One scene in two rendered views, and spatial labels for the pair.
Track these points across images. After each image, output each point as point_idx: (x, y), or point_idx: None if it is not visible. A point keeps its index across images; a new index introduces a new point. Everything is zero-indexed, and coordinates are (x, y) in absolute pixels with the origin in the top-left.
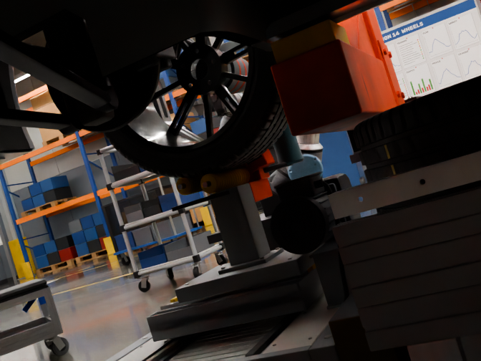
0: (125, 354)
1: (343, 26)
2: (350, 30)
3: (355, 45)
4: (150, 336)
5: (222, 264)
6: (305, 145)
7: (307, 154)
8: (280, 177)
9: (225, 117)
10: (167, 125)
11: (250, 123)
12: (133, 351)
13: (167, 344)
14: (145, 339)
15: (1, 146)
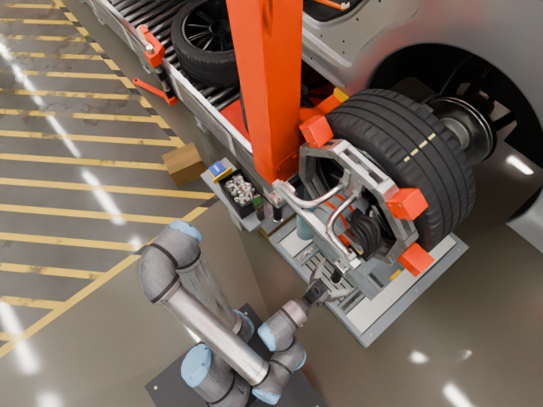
0: (430, 269)
1: (302, 114)
2: (305, 111)
3: (314, 108)
4: (413, 289)
5: (364, 268)
6: (233, 312)
7: (236, 311)
8: (237, 379)
9: (296, 338)
10: (393, 239)
11: None
12: (426, 270)
13: (401, 295)
14: (416, 285)
15: (525, 203)
